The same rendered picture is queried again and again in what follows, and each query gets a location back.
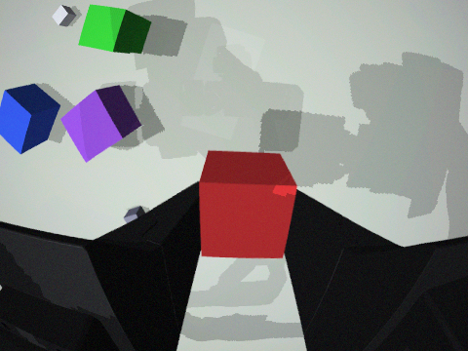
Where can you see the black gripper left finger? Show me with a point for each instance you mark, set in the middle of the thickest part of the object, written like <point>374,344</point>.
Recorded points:
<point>136,279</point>

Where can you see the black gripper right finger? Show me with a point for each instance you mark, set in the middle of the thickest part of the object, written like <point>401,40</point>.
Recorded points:
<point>352,287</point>

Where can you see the small white cube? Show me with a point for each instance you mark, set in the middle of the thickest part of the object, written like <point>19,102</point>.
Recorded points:
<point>64,16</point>

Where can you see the purple block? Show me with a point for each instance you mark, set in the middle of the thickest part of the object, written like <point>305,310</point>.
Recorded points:
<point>100,120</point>

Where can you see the blue cube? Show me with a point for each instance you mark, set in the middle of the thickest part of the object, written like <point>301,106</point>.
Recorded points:
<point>27,115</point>

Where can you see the red block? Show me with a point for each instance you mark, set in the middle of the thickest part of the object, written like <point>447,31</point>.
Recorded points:
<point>246,204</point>

